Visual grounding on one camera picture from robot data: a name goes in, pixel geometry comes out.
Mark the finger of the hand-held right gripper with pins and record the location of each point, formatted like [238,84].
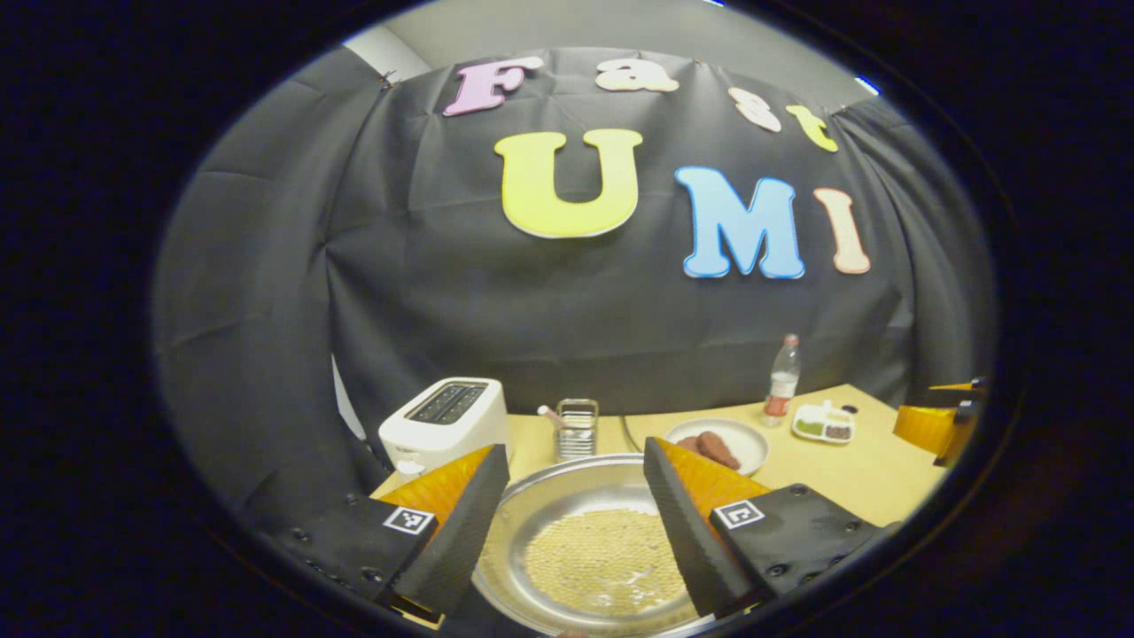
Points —
[952,387]
[921,427]

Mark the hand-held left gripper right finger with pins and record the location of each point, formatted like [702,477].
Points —
[687,532]

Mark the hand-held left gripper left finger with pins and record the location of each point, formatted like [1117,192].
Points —
[461,540]

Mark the stainless steel pot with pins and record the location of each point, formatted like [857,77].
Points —
[532,505]

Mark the brown meat piece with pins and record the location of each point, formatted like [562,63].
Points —
[718,450]
[689,443]

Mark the pile of soybeans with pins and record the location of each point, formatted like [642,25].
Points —
[602,558]

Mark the white divided dish of beans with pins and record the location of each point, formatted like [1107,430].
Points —
[824,425]

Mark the white oval plate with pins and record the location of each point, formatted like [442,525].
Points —
[749,443]

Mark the white toaster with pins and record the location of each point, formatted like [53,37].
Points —
[443,425]

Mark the clear water bottle red label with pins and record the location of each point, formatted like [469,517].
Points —
[782,390]

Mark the pink stick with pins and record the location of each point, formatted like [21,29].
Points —
[549,414]

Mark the black backdrop cloth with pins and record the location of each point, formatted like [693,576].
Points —
[443,283]

